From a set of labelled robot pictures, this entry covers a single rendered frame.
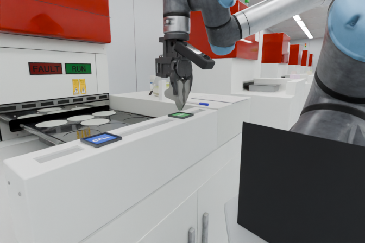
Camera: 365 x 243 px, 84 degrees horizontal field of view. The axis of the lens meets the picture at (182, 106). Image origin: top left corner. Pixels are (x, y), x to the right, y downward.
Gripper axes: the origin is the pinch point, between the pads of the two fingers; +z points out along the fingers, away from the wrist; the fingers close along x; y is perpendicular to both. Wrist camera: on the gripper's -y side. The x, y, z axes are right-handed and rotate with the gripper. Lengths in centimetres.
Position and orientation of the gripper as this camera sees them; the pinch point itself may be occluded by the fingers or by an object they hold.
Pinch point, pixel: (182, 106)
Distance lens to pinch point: 59.5
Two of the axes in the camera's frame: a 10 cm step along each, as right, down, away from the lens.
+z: 0.0, 9.8, 1.8
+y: -8.1, -1.1, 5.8
